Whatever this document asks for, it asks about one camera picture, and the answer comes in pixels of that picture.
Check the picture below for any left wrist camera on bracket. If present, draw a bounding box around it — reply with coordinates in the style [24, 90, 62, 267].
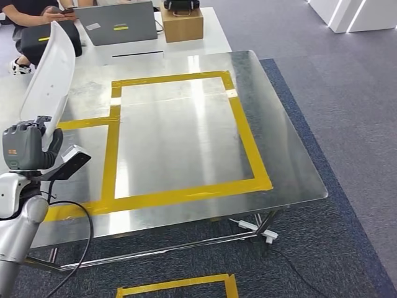
[39, 145, 91, 182]

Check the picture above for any white plinth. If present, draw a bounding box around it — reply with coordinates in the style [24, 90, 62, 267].
[309, 0, 397, 34]

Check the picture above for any steel workbench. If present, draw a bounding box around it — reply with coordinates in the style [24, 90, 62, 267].
[0, 50, 328, 274]

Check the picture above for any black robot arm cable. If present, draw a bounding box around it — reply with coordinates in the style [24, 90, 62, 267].
[46, 201, 94, 298]

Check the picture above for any white curved plastic part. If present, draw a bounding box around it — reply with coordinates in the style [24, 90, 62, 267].
[19, 20, 75, 151]

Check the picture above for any brown cardboard box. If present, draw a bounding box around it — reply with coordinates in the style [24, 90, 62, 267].
[160, 6, 205, 43]

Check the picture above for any white desk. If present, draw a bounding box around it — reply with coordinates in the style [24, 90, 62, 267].
[0, 6, 232, 66]

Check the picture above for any black floor cable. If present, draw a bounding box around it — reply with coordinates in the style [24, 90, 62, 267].
[266, 245, 320, 298]

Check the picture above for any person's hand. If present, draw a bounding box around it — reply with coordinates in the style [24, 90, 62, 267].
[42, 6, 77, 24]

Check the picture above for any person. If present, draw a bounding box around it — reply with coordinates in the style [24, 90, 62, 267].
[0, 0, 94, 76]

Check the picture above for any grey laptop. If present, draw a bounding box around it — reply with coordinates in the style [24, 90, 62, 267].
[73, 1, 158, 47]

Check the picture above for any black device on box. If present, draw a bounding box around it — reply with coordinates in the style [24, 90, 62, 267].
[163, 0, 201, 12]

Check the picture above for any white power strip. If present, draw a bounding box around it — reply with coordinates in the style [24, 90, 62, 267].
[238, 220, 279, 244]

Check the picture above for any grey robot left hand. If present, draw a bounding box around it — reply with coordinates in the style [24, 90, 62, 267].
[2, 116, 64, 173]

